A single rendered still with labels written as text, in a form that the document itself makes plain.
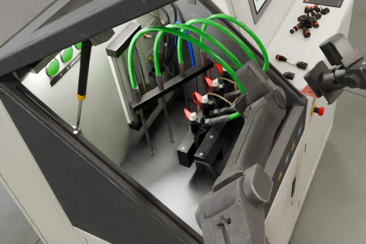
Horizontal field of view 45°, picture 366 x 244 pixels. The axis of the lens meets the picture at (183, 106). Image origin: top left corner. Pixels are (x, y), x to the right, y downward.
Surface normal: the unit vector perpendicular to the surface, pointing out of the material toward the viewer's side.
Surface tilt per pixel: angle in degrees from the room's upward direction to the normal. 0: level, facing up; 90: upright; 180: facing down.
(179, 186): 0
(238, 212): 38
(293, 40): 0
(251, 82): 63
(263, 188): 52
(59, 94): 90
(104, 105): 90
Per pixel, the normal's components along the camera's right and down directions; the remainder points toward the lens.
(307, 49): -0.12, -0.70
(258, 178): 0.71, -0.54
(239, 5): 0.83, 0.08
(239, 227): -0.69, -0.41
